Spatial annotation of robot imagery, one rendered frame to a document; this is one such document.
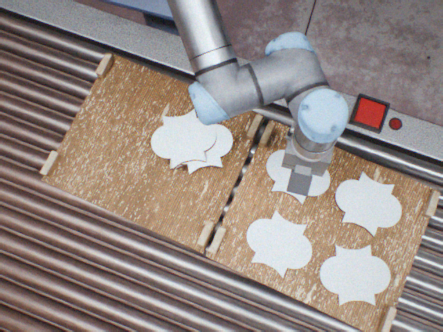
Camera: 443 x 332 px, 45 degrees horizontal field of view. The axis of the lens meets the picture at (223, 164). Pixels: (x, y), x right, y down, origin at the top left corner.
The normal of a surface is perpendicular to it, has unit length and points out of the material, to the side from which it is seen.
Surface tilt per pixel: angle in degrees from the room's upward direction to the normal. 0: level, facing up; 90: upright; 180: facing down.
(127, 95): 0
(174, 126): 0
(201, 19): 22
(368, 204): 0
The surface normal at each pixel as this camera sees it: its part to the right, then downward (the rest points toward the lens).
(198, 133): -0.03, -0.25
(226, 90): 0.06, 0.11
